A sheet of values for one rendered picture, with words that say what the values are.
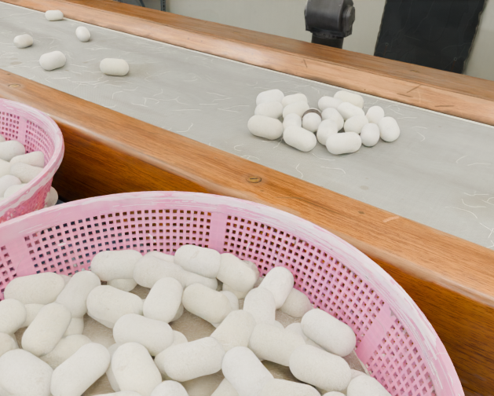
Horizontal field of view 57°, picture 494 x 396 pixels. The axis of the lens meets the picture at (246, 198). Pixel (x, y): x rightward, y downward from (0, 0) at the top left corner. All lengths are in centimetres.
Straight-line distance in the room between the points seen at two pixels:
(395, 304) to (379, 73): 45
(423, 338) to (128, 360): 14
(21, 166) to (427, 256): 32
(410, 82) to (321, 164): 25
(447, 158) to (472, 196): 7
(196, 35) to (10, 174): 46
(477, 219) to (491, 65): 215
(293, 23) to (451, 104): 216
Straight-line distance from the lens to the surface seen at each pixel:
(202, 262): 29
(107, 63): 65
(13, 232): 30
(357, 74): 66
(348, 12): 91
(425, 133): 55
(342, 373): 25
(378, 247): 29
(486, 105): 63
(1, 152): 46
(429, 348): 24
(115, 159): 40
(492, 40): 252
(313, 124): 49
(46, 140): 44
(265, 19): 282
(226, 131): 48
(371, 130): 48
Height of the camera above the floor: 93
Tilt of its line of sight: 31 degrees down
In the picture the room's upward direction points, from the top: 4 degrees clockwise
